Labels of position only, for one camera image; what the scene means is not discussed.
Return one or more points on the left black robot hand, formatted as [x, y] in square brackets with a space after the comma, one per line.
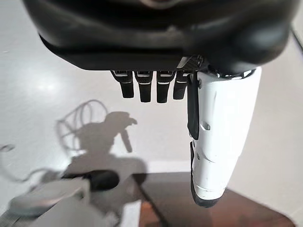
[154, 30]

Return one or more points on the brown wooden stool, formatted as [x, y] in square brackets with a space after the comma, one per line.
[201, 217]

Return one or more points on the left silver robot leg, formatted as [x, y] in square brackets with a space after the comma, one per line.
[59, 201]

